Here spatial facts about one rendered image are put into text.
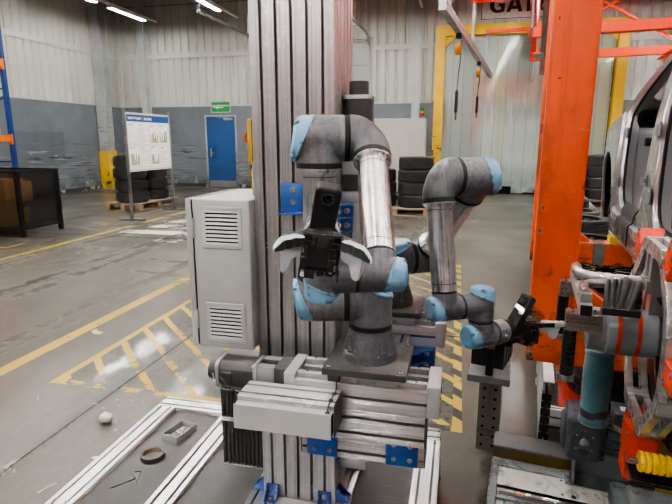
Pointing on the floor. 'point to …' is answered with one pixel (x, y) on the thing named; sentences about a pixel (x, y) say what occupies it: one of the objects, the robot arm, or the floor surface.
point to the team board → (147, 148)
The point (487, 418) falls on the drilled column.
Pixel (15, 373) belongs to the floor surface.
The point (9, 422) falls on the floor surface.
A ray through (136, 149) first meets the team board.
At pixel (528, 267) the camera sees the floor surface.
